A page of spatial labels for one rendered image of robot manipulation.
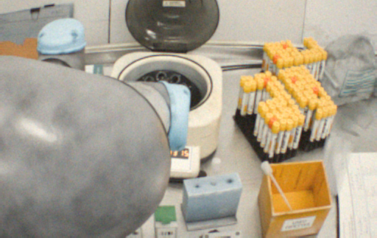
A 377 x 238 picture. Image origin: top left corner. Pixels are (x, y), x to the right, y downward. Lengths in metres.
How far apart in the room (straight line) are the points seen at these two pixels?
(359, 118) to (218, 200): 0.53
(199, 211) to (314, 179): 0.26
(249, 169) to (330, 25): 0.52
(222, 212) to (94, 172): 0.82
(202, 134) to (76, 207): 0.88
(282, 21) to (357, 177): 0.50
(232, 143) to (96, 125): 0.98
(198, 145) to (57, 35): 0.52
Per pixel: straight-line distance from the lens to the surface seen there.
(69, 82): 0.24
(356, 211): 1.11
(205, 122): 1.07
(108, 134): 0.23
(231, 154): 1.18
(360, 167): 1.20
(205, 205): 1.00
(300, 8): 1.40
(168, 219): 0.96
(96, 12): 1.33
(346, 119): 1.34
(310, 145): 1.21
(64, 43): 0.67
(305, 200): 1.10
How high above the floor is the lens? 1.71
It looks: 41 degrees down
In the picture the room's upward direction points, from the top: 4 degrees clockwise
